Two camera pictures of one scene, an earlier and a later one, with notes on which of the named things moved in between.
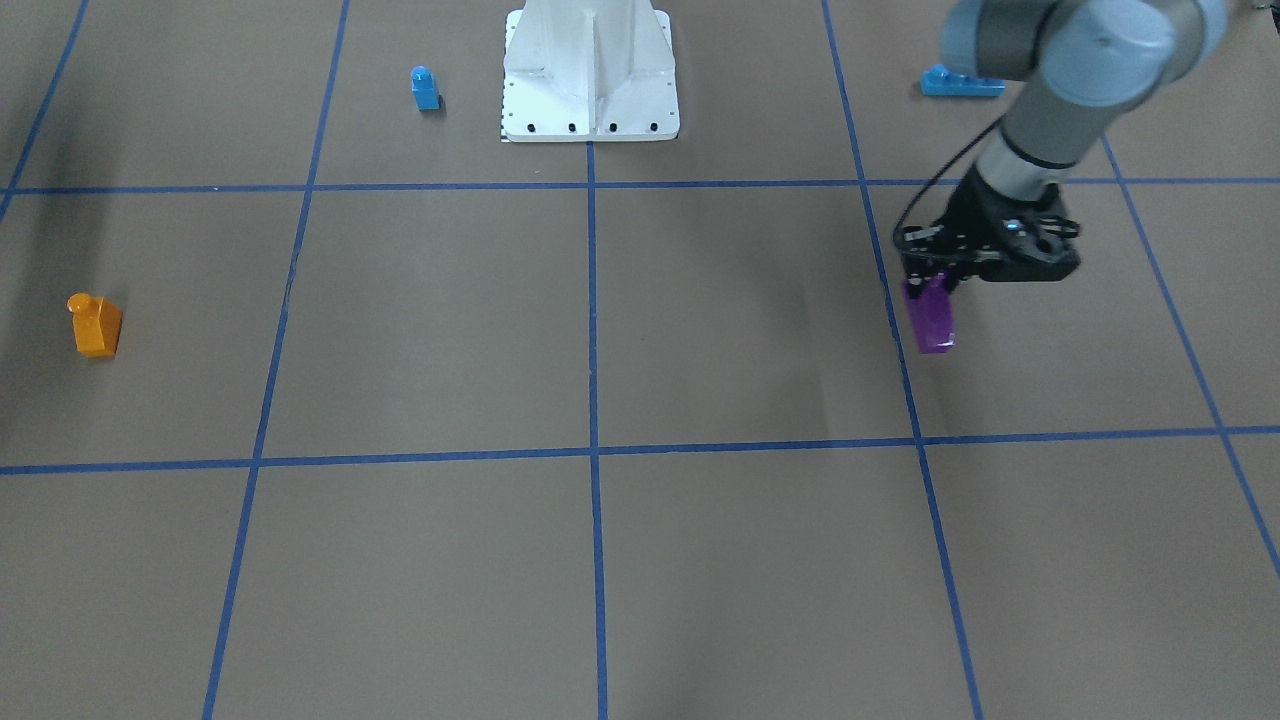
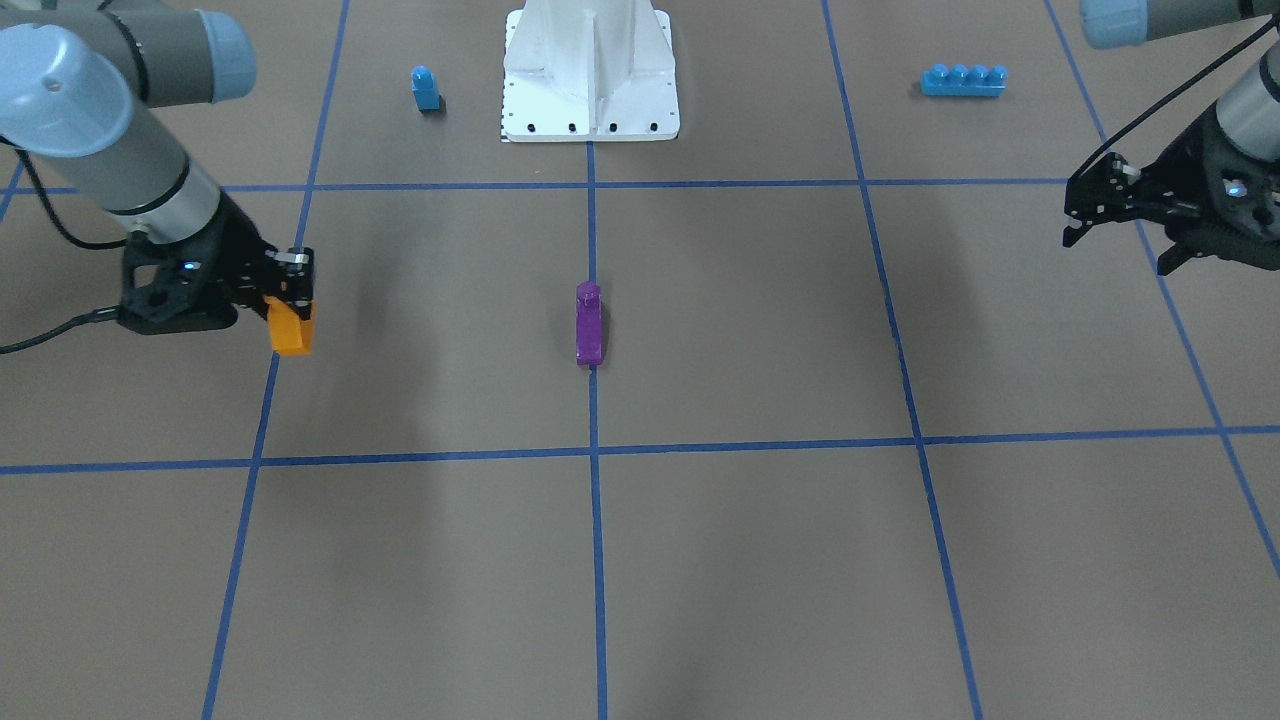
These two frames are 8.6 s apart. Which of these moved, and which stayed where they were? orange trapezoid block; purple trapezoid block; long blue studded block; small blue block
Moved: orange trapezoid block; purple trapezoid block
Stayed: long blue studded block; small blue block
